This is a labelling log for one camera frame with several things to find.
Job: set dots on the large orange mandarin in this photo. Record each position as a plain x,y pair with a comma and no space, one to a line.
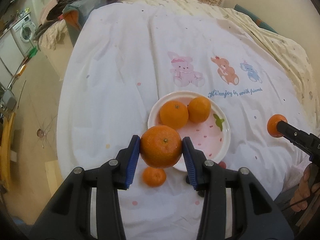
160,146

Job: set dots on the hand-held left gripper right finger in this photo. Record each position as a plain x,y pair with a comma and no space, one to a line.
188,162

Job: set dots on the green dustpan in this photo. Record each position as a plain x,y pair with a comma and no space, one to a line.
33,52

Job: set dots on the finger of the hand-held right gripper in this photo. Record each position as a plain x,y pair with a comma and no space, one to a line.
295,133

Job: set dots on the cream patterned bed sheet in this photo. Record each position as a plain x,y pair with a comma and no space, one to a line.
287,50

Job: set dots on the white washing machine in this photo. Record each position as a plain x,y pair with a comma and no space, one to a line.
25,30

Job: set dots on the grey orange fabric bag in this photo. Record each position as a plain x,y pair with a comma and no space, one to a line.
85,10

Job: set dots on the white cabinet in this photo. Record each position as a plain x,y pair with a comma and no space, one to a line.
8,52

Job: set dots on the pile of clothes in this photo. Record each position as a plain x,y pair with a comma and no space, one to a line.
57,12

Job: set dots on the grey metal stool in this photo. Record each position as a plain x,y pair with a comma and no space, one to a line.
9,99

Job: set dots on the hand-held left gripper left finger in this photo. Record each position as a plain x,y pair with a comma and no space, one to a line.
134,160

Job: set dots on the white pink strawberry plate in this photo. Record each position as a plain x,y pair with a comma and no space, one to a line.
212,140

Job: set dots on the large red tomato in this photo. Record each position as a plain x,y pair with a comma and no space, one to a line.
222,165

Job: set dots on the small orange mandarin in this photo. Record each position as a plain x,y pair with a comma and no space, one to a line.
273,126
154,177

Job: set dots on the person's right hand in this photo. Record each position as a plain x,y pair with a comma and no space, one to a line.
303,192

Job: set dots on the white printed blanket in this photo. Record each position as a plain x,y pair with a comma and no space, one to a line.
125,67

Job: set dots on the teal cloth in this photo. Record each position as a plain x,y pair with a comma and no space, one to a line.
260,22

